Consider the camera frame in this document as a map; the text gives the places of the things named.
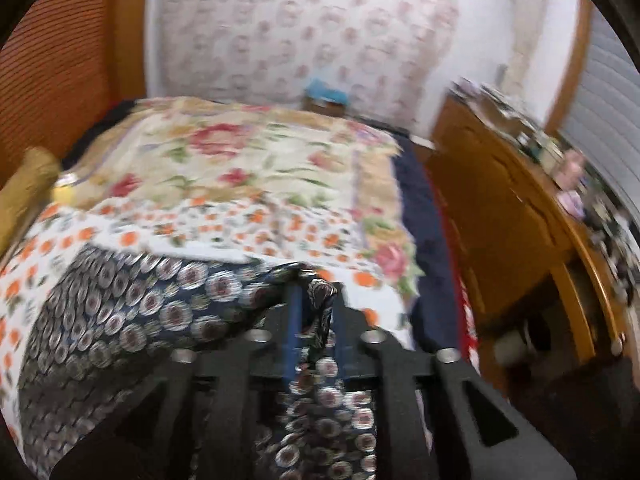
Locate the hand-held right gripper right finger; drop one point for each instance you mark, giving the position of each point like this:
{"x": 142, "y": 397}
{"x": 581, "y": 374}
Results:
{"x": 340, "y": 330}

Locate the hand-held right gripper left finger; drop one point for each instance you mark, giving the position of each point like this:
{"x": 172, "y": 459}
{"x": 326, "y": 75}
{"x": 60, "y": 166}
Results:
{"x": 291, "y": 320}

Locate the navy circle-print silk garment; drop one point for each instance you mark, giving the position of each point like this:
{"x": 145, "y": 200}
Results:
{"x": 150, "y": 310}

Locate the white orange-flower bed sheet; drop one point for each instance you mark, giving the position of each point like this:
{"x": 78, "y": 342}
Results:
{"x": 225, "y": 230}

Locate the navy blanket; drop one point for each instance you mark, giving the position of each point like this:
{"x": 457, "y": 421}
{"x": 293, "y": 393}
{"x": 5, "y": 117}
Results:
{"x": 425, "y": 240}

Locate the red blanket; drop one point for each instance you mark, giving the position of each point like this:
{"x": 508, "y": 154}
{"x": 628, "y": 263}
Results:
{"x": 467, "y": 320}

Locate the white container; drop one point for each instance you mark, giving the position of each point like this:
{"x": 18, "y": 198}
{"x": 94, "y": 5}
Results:
{"x": 512, "y": 345}

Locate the beige rose-print quilt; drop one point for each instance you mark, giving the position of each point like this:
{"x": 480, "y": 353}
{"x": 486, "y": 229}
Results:
{"x": 225, "y": 160}

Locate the wooden sideboard cabinet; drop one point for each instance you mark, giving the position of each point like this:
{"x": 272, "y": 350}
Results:
{"x": 500, "y": 200}

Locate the small blue box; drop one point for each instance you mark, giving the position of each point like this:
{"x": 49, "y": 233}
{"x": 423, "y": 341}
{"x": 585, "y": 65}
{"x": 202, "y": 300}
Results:
{"x": 326, "y": 92}

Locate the pink doll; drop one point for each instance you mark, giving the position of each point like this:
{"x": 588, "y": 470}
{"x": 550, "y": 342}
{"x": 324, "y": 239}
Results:
{"x": 571, "y": 190}

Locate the clutter of bottles and boxes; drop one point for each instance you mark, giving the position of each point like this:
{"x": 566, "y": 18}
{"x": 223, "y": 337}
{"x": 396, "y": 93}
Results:
{"x": 525, "y": 130}

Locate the tan plush pillow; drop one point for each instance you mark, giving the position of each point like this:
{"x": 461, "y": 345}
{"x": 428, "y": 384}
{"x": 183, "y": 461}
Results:
{"x": 27, "y": 195}

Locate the pink circle-print curtain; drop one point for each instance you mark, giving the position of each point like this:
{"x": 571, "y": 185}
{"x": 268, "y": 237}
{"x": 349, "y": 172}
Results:
{"x": 300, "y": 25}

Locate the wooden wardrobe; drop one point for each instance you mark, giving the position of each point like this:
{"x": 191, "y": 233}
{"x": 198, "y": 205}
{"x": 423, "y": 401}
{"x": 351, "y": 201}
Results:
{"x": 60, "y": 70}

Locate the grey window blind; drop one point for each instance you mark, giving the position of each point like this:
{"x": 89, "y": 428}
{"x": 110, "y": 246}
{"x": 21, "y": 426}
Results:
{"x": 607, "y": 105}

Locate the wooden door frame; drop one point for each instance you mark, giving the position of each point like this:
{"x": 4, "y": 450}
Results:
{"x": 572, "y": 60}

